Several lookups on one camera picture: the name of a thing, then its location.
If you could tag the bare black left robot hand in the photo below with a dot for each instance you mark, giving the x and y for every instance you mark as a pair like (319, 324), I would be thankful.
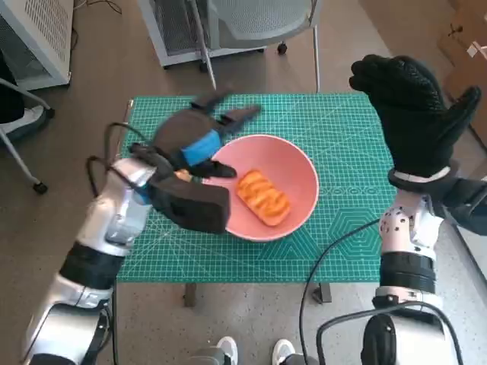
(182, 129)

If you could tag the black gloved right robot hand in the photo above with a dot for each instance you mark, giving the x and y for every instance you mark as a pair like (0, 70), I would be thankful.
(411, 114)

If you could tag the round toy bread roll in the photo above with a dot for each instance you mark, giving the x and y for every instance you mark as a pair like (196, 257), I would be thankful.
(183, 175)

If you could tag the long braided toy bread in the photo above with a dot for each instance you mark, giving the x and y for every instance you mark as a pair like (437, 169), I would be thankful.
(262, 197)

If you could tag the pink bowl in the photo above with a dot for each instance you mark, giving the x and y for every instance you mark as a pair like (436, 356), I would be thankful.
(285, 171)

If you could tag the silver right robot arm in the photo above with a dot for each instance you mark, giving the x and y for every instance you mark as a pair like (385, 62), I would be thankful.
(399, 224)

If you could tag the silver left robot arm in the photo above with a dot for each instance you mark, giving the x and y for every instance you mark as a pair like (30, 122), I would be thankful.
(114, 205)

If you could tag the green cutting mat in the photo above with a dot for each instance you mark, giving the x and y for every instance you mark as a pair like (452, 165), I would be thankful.
(342, 133)

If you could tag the brown cardboard box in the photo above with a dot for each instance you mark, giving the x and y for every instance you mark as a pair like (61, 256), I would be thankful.
(452, 49)

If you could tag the grey mesh chair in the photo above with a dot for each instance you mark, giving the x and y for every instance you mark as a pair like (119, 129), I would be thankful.
(266, 19)

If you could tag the white perforated cabinet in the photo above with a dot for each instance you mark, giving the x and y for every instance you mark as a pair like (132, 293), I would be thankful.
(49, 30)

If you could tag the black seat wheeled chair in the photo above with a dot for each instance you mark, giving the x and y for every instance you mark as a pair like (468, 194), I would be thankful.
(11, 102)

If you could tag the dark table leg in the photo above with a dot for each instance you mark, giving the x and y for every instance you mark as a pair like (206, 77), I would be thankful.
(322, 292)

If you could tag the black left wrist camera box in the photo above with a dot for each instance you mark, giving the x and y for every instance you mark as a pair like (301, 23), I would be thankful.
(190, 205)

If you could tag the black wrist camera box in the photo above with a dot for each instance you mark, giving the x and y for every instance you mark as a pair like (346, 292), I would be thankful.
(190, 205)
(464, 205)

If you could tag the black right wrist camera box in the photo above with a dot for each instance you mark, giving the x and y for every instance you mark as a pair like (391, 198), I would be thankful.
(464, 205)

